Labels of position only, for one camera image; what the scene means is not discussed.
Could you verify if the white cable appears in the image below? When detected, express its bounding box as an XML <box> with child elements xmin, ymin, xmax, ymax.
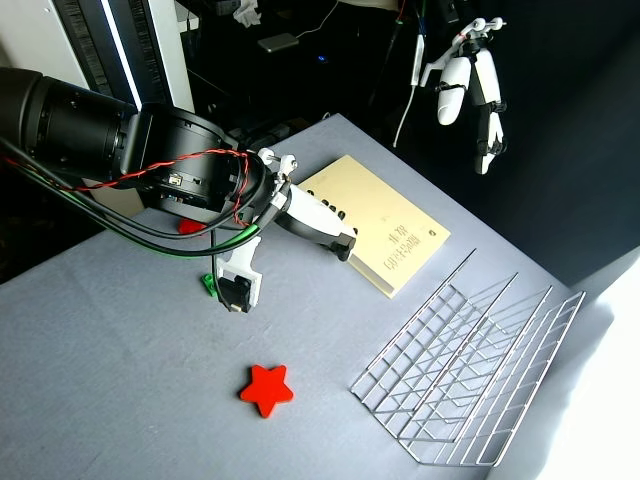
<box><xmin>393</xmin><ymin>33</ymin><xmax>427</xmax><ymax>150</ymax></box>

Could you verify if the red star block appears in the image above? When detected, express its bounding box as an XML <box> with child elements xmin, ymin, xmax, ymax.
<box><xmin>239</xmin><ymin>364</ymin><xmax>295</xmax><ymax>419</ymax></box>

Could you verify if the green cable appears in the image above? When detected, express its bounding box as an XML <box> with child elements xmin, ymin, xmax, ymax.
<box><xmin>0</xmin><ymin>154</ymin><xmax>264</xmax><ymax>259</ymax></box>

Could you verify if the white cabinet frame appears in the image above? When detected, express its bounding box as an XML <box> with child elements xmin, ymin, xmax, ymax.
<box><xmin>99</xmin><ymin>0</ymin><xmax>196</xmax><ymax>114</ymax></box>

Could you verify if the white wire file rack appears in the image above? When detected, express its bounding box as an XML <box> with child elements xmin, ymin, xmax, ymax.
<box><xmin>349</xmin><ymin>248</ymin><xmax>587</xmax><ymax>467</ymax></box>

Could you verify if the beige paperback book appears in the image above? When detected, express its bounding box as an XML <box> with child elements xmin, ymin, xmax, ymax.
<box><xmin>298</xmin><ymin>154</ymin><xmax>452</xmax><ymax>300</ymax></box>

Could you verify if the grey flat device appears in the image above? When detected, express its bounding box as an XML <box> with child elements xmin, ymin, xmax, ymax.
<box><xmin>257</xmin><ymin>32</ymin><xmax>300</xmax><ymax>54</ymax></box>

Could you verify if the grey table cloth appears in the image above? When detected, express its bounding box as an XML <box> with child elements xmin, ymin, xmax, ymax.
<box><xmin>0</xmin><ymin>112</ymin><xmax>616</xmax><ymax>480</ymax></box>

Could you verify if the red black twisted cable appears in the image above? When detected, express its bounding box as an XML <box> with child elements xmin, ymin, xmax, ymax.
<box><xmin>0</xmin><ymin>148</ymin><xmax>251</xmax><ymax>226</ymax></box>

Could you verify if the crumpled white paper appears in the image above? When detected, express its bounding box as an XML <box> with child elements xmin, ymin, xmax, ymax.
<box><xmin>233</xmin><ymin>0</ymin><xmax>262</xmax><ymax>29</ymax></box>

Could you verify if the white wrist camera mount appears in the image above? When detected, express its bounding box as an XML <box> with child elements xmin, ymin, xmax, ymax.
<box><xmin>215</xmin><ymin>235</ymin><xmax>264</xmax><ymax>314</ymax></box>
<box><xmin>418</xmin><ymin>49</ymin><xmax>451</xmax><ymax>89</ymax></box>

